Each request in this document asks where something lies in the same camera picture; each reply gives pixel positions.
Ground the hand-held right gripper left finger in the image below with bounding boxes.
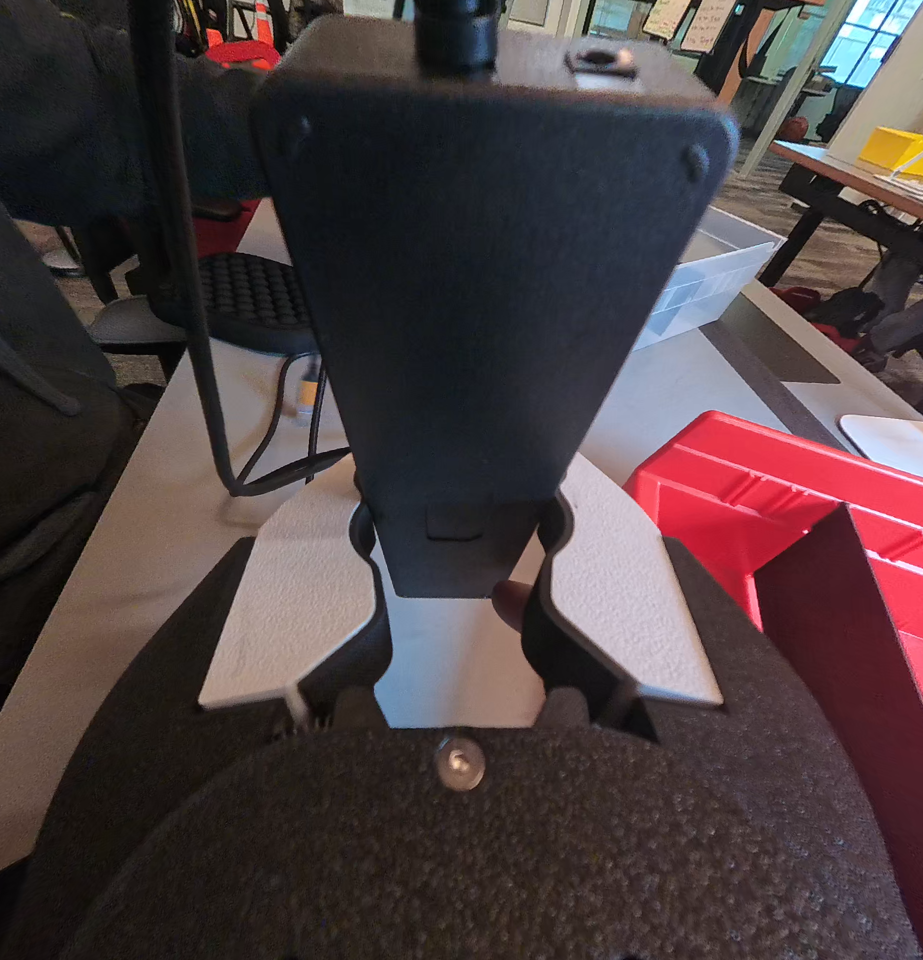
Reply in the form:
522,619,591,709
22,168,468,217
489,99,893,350
197,453,395,729

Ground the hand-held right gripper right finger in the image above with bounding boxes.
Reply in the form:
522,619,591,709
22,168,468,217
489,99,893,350
521,452,725,744

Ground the red plastic bin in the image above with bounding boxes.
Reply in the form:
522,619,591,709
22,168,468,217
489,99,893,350
622,411,923,960

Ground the clear plastic bin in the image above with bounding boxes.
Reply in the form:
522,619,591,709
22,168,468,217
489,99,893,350
632,206,787,354

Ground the black USB hub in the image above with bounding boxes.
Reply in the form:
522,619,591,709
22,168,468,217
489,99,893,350
250,15,740,601

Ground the person's left forearm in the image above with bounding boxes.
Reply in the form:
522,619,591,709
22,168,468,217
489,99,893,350
0,0,271,230

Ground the black bin divider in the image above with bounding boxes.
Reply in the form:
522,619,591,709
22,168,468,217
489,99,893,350
754,502,923,960

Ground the white document stand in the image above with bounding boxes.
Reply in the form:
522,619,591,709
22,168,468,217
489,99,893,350
838,414,923,483

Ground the red bag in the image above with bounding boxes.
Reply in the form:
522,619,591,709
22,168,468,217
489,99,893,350
767,285,884,355

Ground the background wooden table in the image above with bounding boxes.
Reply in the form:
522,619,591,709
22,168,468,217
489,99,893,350
760,138,923,290

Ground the yellow plastic bin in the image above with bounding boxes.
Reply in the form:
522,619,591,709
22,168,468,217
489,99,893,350
857,126,923,171

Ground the small document board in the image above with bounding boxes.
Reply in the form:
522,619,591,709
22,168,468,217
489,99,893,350
641,0,692,40
679,0,738,55

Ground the black braided cable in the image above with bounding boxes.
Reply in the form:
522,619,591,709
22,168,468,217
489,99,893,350
127,0,502,500

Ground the wooden support post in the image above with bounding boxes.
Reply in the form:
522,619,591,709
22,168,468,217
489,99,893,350
718,6,779,108

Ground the red handled tote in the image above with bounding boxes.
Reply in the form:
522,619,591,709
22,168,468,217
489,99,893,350
205,41,283,74

